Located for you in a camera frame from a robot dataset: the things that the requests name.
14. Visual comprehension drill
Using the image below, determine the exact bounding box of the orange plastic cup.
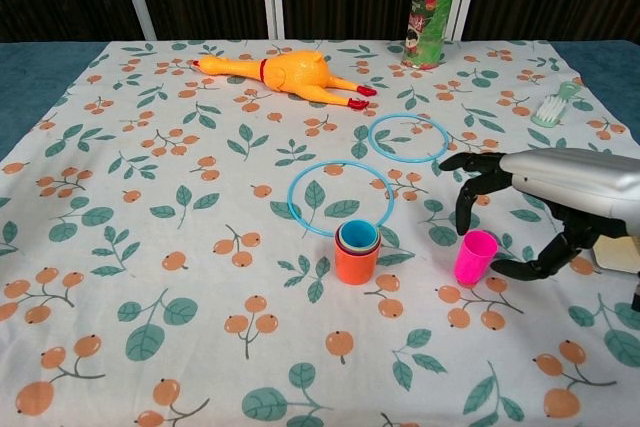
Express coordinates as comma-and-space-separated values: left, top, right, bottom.
333, 226, 382, 286

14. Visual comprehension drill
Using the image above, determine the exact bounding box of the green chips can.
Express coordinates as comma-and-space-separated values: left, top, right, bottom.
401, 0, 464, 71

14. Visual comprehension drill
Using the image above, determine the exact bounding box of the light green comb brush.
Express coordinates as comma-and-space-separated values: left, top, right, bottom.
530, 80, 584, 127

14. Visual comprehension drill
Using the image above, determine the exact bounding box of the razor in yellow blister pack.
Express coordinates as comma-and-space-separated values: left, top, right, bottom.
592, 234, 640, 273

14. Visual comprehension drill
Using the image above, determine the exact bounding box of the floral leaf print tablecloth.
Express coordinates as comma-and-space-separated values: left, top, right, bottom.
0, 39, 640, 427

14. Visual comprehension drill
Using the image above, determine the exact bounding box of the pink plastic cup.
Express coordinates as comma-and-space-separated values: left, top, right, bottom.
453, 229, 499, 286

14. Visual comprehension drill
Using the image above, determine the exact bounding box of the dark blue plastic cup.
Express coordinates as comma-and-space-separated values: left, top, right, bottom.
335, 229, 382, 255

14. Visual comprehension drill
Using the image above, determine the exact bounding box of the large light blue ring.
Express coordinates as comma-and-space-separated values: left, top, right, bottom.
287, 160, 396, 239

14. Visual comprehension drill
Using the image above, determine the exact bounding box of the teal table cover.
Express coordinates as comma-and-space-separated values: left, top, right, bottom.
0, 39, 640, 158

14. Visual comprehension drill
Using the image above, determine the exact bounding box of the small light blue ring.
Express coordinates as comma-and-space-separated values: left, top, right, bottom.
368, 113, 453, 164

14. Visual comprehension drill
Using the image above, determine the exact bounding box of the yellow plastic cup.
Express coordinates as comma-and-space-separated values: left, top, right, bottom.
336, 222, 380, 252

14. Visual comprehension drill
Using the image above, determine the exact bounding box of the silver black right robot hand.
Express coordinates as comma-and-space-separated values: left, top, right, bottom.
439, 148, 640, 283

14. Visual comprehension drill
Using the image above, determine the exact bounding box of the light blue plastic cup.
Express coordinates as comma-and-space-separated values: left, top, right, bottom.
340, 220, 377, 248

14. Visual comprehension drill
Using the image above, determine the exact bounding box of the yellow rubber chicken toy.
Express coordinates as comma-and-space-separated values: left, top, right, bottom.
192, 49, 377, 111

